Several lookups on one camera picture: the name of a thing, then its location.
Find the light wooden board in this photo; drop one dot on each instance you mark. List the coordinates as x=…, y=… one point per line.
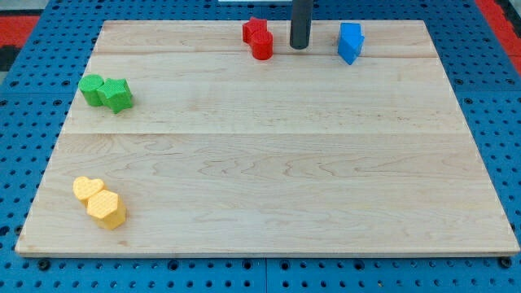
x=298, y=156

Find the red cylinder block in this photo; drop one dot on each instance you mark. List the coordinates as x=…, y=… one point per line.
x=262, y=45

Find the red star block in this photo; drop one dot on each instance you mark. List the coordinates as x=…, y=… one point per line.
x=251, y=27

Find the blue triangular block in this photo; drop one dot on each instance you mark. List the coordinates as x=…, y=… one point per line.
x=349, y=47

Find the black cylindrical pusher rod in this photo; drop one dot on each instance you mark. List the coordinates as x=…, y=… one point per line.
x=301, y=20

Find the blue cube block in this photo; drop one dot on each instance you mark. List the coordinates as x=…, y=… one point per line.
x=348, y=30

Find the green star block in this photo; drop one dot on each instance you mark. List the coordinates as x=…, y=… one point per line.
x=115, y=94

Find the yellow hexagon block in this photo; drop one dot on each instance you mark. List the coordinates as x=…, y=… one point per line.
x=107, y=209

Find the yellow heart block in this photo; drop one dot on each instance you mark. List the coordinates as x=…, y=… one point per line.
x=84, y=188

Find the green cylinder block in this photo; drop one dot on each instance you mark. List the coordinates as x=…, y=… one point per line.
x=88, y=85

